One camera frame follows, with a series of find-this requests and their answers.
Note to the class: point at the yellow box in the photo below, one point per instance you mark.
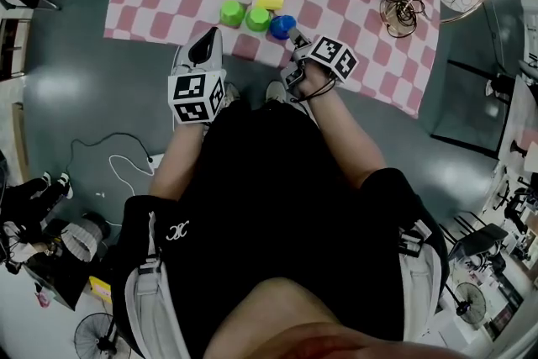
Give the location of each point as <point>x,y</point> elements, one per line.
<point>101,289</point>

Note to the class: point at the white pleated shade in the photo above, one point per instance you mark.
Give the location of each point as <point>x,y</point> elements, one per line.
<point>80,239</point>

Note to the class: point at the person's neck and chin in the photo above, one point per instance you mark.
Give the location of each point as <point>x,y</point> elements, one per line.
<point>307,323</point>

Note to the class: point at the person's black shirt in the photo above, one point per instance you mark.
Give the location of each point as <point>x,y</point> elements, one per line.
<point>273,202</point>

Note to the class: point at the person's right shoe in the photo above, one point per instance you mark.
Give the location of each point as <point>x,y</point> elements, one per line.
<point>275,90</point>

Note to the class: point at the white floor power strip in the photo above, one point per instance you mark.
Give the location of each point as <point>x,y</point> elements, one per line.
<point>157,159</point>

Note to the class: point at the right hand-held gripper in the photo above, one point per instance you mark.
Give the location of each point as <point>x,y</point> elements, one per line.
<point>332,54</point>

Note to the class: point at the person's right hand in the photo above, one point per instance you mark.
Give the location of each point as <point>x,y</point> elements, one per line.
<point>315,82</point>

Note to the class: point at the blue paper cup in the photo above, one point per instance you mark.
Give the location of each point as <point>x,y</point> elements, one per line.
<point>281,26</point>

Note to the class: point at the person's left shoe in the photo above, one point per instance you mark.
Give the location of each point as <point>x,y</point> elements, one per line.
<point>231,93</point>

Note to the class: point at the person's shoe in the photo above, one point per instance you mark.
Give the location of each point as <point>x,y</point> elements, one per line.
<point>231,93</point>
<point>275,90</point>

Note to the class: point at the person's left forearm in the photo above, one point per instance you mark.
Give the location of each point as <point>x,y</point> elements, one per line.
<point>180,159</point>

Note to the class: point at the black framed side table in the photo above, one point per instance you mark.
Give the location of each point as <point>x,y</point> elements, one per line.
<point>517,117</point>

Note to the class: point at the person's right forearm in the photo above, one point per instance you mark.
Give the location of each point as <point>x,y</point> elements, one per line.
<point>349,147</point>

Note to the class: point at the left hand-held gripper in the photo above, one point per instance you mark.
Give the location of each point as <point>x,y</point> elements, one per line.
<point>189,88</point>

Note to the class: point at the green paper cup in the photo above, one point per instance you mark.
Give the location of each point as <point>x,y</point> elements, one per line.
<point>257,19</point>
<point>232,12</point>

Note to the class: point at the black floor fan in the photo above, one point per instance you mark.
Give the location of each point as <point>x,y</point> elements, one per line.
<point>471,300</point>
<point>90,338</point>

